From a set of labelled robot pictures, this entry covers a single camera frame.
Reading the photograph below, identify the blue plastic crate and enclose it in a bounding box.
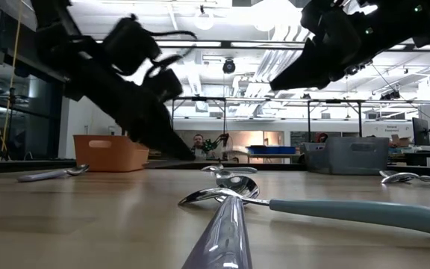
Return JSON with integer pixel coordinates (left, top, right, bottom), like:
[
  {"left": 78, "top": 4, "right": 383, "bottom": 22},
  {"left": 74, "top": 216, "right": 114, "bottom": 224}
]
[{"left": 245, "top": 145, "right": 297, "bottom": 155}]

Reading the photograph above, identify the white wall sign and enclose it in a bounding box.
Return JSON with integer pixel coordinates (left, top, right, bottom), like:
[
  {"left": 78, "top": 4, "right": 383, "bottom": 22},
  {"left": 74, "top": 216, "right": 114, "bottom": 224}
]
[{"left": 381, "top": 123, "right": 405, "bottom": 134}]

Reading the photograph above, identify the black office desk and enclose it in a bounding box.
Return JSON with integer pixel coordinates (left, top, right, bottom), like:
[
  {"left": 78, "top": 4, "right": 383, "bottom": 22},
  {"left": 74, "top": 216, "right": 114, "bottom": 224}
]
[{"left": 403, "top": 150, "right": 430, "bottom": 168}]

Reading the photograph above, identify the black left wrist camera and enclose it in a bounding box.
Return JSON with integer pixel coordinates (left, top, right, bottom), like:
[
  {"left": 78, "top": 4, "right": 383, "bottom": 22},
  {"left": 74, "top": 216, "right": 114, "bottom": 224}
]
[{"left": 144, "top": 68, "right": 184, "bottom": 105}]

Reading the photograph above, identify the grey plastic bin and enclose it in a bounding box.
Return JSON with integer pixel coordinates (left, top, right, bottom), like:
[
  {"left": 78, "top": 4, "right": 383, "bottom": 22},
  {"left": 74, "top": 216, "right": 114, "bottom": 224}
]
[{"left": 303, "top": 136, "right": 390, "bottom": 176}]

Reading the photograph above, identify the black metal workstation frame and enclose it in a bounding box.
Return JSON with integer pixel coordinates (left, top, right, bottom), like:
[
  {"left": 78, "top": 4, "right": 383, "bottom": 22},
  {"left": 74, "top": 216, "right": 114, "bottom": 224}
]
[
  {"left": 307, "top": 99, "right": 364, "bottom": 139},
  {"left": 170, "top": 96, "right": 228, "bottom": 161}
]

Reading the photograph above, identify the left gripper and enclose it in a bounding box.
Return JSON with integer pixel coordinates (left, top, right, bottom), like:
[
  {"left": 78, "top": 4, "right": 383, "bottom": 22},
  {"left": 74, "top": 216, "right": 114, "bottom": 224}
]
[{"left": 67, "top": 61, "right": 198, "bottom": 162}]

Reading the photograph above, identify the black overhead camera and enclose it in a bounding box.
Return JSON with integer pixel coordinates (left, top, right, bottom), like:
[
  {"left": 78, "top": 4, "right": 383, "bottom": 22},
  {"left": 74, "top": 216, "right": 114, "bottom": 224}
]
[{"left": 222, "top": 58, "right": 237, "bottom": 75}]

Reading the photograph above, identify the round ceiling lamp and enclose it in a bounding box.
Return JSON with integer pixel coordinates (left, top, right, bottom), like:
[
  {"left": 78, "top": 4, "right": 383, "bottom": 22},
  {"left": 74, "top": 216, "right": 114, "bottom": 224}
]
[{"left": 194, "top": 10, "right": 215, "bottom": 31}]

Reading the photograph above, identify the black computer monitor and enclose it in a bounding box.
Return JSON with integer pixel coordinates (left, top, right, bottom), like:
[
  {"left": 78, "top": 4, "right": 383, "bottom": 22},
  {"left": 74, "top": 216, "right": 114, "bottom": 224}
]
[{"left": 411, "top": 117, "right": 430, "bottom": 147}]

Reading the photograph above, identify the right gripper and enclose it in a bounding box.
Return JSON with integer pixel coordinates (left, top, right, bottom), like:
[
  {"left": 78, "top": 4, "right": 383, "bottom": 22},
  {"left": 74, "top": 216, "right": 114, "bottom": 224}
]
[{"left": 269, "top": 0, "right": 373, "bottom": 93}]

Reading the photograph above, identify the black ceiling-hung camera rig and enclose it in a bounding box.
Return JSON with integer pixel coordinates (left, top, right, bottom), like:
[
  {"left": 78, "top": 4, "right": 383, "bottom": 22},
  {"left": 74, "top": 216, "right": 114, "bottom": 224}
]
[
  {"left": 381, "top": 89, "right": 401, "bottom": 101},
  {"left": 343, "top": 61, "right": 373, "bottom": 78}
]

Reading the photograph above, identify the orange plastic bin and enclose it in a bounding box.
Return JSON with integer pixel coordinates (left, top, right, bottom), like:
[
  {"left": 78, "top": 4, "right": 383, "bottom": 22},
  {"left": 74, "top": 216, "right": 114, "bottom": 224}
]
[{"left": 72, "top": 134, "right": 151, "bottom": 173}]

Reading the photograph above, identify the black left camera cable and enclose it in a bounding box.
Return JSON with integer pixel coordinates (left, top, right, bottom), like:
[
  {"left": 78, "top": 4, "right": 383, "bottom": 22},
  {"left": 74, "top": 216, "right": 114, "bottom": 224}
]
[{"left": 148, "top": 29, "right": 198, "bottom": 78}]

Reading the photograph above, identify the black tripod stand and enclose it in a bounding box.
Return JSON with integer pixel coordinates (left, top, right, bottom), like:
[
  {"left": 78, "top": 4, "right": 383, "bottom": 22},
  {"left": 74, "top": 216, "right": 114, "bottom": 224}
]
[{"left": 0, "top": 86, "right": 25, "bottom": 161}]

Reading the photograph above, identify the brown cardboard box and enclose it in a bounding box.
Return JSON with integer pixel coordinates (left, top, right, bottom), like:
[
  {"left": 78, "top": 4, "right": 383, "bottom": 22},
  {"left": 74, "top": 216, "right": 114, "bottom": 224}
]
[{"left": 390, "top": 134, "right": 412, "bottom": 148}]

